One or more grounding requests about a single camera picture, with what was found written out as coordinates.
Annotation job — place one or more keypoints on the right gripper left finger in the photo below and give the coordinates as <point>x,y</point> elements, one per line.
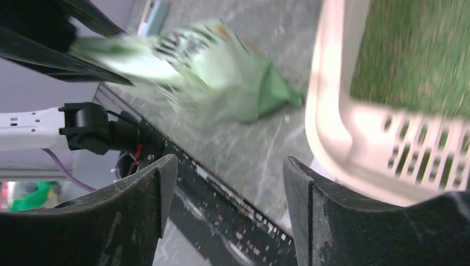
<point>119,224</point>

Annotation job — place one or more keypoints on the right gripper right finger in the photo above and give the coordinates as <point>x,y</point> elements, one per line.
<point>333,225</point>

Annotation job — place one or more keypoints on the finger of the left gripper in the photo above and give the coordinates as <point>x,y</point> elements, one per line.
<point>90,16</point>
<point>62,66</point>

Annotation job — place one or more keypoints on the beige litter box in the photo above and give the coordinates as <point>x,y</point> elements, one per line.
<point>396,157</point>

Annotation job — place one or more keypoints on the green cat litter bag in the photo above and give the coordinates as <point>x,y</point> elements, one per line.
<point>205,71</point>

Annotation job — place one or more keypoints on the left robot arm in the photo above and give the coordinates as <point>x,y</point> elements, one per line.
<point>36,37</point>

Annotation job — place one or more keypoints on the green litter pellets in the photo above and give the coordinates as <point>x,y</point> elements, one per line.
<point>415,55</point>

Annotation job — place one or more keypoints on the light blue stapler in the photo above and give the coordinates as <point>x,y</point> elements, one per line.
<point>154,17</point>

